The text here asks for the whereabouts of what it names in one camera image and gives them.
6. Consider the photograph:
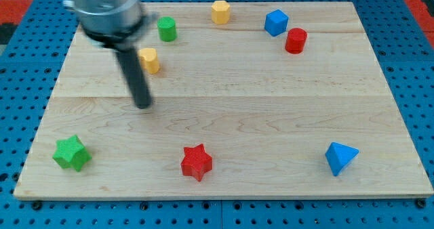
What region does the blue triangle block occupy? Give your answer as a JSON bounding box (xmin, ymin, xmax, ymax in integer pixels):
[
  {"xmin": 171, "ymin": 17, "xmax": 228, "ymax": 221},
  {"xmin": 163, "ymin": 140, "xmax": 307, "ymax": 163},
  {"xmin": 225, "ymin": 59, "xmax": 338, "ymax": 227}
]
[{"xmin": 325, "ymin": 142, "xmax": 359, "ymax": 176}]

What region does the red cylinder block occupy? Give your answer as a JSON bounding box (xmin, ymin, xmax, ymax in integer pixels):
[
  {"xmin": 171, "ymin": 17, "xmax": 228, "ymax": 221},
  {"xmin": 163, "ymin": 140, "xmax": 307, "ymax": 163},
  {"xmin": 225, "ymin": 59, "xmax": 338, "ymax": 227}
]
[{"xmin": 285, "ymin": 28, "xmax": 307, "ymax": 54}]

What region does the yellow heart block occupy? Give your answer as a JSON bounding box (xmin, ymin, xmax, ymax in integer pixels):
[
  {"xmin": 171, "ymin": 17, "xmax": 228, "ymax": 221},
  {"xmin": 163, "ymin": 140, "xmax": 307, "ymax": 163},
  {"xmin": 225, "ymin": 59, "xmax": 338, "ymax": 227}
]
[{"xmin": 138, "ymin": 48, "xmax": 160, "ymax": 74}]

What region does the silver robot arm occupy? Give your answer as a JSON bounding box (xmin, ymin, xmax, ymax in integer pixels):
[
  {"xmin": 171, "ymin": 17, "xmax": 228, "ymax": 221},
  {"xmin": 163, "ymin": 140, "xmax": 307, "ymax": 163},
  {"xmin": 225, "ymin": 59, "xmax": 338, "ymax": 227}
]
[{"xmin": 63, "ymin": 0, "xmax": 158, "ymax": 51}]

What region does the yellow hexagon block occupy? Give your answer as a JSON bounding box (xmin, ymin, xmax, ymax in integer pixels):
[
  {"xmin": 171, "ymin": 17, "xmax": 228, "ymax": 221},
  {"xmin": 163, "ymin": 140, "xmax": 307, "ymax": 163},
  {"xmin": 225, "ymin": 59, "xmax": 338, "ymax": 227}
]
[{"xmin": 211, "ymin": 0, "xmax": 231, "ymax": 24}]

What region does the wooden board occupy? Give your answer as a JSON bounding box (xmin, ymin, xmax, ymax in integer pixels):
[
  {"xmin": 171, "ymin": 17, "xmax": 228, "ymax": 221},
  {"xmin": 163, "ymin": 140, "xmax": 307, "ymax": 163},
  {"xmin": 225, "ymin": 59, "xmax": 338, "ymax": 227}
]
[{"xmin": 14, "ymin": 2, "xmax": 433, "ymax": 201}]

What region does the blue cube block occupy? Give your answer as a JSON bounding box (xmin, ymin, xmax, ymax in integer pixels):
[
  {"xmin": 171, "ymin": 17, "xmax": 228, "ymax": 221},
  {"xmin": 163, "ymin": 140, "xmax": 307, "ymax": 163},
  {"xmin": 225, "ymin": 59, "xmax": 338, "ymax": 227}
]
[{"xmin": 264, "ymin": 9, "xmax": 289, "ymax": 37}]

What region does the green cylinder block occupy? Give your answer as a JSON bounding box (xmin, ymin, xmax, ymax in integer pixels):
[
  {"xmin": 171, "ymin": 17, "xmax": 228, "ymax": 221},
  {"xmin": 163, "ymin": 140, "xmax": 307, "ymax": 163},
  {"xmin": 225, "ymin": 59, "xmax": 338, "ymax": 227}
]
[{"xmin": 157, "ymin": 16, "xmax": 177, "ymax": 42}]

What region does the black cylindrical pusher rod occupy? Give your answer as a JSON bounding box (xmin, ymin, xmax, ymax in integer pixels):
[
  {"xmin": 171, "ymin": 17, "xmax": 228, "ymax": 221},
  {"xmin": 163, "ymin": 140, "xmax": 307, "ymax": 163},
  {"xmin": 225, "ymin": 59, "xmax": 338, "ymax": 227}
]
[{"xmin": 115, "ymin": 47, "xmax": 153, "ymax": 109}]

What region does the green star block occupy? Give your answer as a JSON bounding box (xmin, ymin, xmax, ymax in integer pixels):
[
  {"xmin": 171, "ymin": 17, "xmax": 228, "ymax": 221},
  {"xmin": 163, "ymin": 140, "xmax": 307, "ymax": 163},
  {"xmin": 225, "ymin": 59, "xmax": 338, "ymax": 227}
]
[{"xmin": 52, "ymin": 135, "xmax": 92, "ymax": 172}]

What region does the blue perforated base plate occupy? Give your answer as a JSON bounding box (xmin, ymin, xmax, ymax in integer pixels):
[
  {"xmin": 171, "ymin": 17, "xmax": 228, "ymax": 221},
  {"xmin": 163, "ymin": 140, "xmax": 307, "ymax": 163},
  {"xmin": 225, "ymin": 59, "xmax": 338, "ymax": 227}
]
[{"xmin": 1, "ymin": 0, "xmax": 433, "ymax": 228}]

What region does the red star block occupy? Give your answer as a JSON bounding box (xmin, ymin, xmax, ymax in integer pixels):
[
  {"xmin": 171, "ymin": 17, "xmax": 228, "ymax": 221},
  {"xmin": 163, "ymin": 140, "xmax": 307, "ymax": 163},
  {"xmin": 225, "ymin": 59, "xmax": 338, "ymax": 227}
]
[{"xmin": 180, "ymin": 144, "xmax": 213, "ymax": 182}]

